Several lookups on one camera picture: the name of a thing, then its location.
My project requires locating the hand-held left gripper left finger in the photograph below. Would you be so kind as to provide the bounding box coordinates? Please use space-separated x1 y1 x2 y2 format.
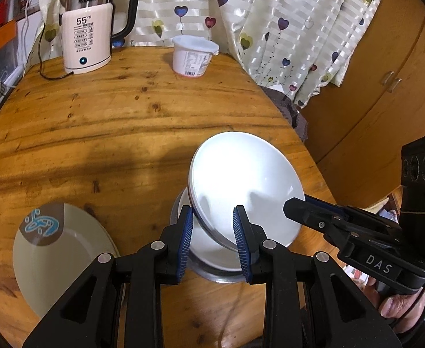
22 205 195 348

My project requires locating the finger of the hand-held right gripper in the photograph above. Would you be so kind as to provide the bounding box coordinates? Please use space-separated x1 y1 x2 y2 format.
283 196 365 251
304 193 401 231

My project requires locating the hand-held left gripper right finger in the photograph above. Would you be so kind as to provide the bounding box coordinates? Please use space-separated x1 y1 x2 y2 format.
232 205 403 348

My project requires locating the person's right hand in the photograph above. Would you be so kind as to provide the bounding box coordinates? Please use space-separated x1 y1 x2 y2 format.
362 279 425 334

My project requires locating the dark checked cloth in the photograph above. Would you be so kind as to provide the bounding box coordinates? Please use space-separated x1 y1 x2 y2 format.
263 85 309 142

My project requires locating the wooden cabinet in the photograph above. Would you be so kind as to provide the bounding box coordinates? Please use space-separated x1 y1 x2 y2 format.
299 0 425 204

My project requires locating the white plastic tub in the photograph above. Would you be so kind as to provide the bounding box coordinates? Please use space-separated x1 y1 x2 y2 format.
172 35 219 78

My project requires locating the heart print curtain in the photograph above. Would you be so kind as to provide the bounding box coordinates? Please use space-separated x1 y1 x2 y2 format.
35 0 390 107

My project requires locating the cream electric kettle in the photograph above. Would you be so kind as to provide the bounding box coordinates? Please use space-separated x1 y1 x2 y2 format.
58 0 141 75

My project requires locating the black kettle cable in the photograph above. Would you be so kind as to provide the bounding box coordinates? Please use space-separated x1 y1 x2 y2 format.
39 23 75 80

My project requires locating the white cable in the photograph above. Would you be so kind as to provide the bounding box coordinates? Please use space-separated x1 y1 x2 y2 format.
17 0 32 66

